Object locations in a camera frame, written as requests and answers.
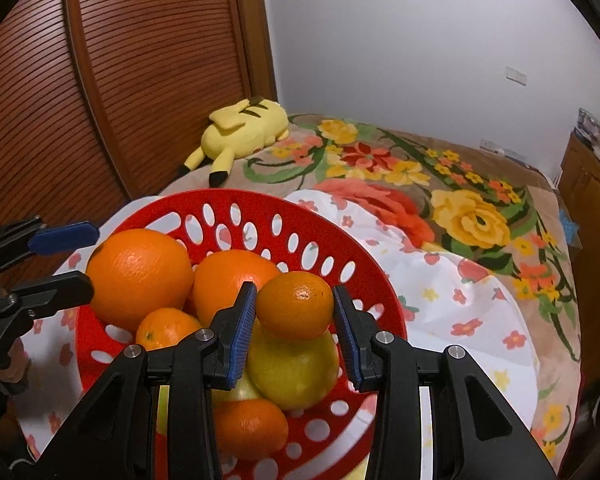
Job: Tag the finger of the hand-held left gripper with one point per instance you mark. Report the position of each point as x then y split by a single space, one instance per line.
65 237
55 290

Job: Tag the large orange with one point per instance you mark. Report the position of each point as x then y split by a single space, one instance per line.
140 275
225 280

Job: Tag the small tangerine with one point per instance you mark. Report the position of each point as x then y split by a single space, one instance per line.
250 427
165 327
295 305

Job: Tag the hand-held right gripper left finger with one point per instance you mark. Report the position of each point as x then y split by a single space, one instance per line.
242 335

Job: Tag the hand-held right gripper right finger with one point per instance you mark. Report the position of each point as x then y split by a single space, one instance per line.
350 345

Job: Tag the yellow plush toy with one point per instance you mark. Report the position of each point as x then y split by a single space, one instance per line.
240 130

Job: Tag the colourful floral blanket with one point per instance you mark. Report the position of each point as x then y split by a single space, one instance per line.
430 185

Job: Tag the brown slatted wardrobe door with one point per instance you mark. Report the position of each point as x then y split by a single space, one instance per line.
130 60

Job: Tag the large green guava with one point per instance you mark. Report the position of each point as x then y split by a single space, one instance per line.
295 370

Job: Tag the red perforated plastic basket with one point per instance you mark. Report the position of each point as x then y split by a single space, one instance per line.
190 202

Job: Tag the wooden sideboard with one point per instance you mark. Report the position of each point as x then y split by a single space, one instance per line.
590 195

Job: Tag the small green jujube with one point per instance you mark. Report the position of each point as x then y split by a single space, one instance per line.
245 391
163 410

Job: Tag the person's left hand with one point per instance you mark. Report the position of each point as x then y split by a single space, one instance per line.
17 367

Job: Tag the white floral tablecloth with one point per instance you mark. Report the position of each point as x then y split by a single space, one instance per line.
430 320

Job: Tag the white wall switch plate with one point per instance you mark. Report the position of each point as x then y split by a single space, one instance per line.
517 75

